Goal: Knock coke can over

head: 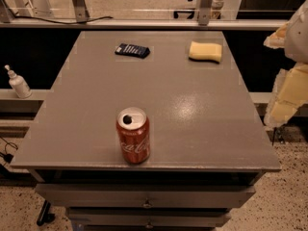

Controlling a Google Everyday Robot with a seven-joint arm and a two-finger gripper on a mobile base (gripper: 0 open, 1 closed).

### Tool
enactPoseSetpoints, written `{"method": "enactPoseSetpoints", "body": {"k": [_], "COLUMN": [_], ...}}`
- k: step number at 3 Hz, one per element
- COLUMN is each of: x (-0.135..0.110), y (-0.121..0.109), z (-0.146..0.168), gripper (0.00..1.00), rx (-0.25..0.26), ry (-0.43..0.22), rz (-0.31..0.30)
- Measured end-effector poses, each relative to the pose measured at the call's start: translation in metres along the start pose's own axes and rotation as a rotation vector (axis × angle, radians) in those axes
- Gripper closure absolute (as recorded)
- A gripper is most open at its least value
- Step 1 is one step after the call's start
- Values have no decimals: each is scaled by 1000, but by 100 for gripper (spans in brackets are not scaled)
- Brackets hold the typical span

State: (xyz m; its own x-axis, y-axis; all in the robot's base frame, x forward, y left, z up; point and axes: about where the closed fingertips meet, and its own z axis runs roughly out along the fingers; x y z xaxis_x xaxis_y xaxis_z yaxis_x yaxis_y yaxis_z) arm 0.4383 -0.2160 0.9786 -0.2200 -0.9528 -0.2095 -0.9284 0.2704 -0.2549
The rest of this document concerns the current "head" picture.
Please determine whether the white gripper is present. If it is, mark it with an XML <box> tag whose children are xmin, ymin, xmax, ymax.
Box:
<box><xmin>264</xmin><ymin>0</ymin><xmax>308</xmax><ymax>129</ymax></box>

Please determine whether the red coca-cola can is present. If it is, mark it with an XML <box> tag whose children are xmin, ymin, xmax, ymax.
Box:
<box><xmin>116</xmin><ymin>107</ymin><xmax>150</xmax><ymax>165</ymax></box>

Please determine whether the yellow sponge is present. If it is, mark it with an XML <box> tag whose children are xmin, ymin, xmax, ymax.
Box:
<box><xmin>189</xmin><ymin>41</ymin><xmax>222</xmax><ymax>63</ymax></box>

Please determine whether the dark blue snack packet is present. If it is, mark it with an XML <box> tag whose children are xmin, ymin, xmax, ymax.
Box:
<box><xmin>115</xmin><ymin>43</ymin><xmax>150</xmax><ymax>59</ymax></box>

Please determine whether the grey drawer cabinet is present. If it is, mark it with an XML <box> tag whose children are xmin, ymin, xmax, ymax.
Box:
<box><xmin>28</xmin><ymin>168</ymin><xmax>267</xmax><ymax>231</ymax></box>

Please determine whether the white pump bottle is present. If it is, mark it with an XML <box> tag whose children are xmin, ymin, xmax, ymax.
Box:
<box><xmin>5</xmin><ymin>64</ymin><xmax>32</xmax><ymax>99</ymax></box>

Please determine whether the metal frame post right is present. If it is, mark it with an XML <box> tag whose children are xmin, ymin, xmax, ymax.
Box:
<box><xmin>196</xmin><ymin>0</ymin><xmax>213</xmax><ymax>26</ymax></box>

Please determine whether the metal frame post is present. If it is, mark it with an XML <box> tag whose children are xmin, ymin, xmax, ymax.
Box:
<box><xmin>72</xmin><ymin>0</ymin><xmax>90</xmax><ymax>23</ymax></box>
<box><xmin>196</xmin><ymin>0</ymin><xmax>213</xmax><ymax>26</ymax></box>

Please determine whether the metal frame post left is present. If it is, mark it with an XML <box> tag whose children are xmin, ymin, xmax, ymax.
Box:
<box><xmin>72</xmin><ymin>0</ymin><xmax>90</xmax><ymax>23</ymax></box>

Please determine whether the black cable on ledge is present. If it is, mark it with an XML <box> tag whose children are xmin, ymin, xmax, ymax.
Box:
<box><xmin>0</xmin><ymin>0</ymin><xmax>115</xmax><ymax>25</ymax></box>

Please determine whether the black cable at left floor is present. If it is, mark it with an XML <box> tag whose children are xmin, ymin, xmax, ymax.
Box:
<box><xmin>0</xmin><ymin>136</ymin><xmax>19</xmax><ymax>164</ymax></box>

